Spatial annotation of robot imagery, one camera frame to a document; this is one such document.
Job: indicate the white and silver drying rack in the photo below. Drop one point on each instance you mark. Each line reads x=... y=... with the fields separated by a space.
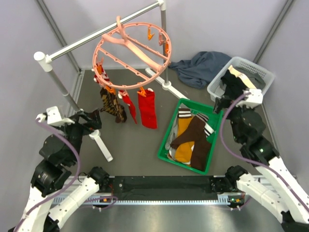
x=45 y=60

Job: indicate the pink round clip hanger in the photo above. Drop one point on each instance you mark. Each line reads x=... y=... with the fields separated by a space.
x=155 y=60

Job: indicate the grey black striped sock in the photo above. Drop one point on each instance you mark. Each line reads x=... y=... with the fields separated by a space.
x=207 y=128

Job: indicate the white plastic laundry basket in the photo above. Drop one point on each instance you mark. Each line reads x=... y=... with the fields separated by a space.
x=215 y=89

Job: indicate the dark brown sock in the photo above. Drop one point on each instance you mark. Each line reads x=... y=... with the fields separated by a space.
x=195 y=133

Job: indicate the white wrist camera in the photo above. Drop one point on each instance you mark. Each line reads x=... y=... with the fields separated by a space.
x=53 y=117
x=252 y=99

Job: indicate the blue grey cloth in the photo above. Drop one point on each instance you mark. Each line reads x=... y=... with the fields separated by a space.
x=201 y=69

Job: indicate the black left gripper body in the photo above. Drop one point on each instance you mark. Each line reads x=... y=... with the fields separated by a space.
x=76 y=132

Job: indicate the green plastic crate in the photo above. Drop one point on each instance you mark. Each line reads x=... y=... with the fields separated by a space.
x=214 y=121

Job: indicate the grey garment in basket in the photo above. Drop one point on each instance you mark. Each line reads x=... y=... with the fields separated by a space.
x=255 y=78

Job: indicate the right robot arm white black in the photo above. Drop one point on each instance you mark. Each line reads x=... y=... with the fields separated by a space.
x=288 y=202

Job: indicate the red santa sock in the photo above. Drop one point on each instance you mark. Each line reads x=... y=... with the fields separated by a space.
x=147 y=110

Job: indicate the mustard yellow sock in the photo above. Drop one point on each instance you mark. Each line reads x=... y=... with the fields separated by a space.
x=184 y=151

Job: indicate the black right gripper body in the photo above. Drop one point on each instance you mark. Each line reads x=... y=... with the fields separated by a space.
x=225 y=102

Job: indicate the light grey sock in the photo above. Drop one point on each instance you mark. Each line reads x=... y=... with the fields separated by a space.
x=173 y=134

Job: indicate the brown white striped sock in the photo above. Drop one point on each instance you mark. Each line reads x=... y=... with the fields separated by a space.
x=184 y=113

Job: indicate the black cream garment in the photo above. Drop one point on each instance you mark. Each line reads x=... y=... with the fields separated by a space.
x=236 y=82

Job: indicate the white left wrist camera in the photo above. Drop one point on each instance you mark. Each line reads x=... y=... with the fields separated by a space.
x=53 y=117

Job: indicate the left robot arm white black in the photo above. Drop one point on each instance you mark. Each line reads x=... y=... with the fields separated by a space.
x=60 y=151

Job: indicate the brown argyle sock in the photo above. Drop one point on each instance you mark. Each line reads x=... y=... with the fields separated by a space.
x=107 y=101
x=119 y=110

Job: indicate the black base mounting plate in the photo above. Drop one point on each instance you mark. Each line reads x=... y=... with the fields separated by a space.
x=168 y=188

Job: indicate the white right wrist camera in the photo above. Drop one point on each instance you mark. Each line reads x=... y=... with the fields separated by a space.
x=252 y=99

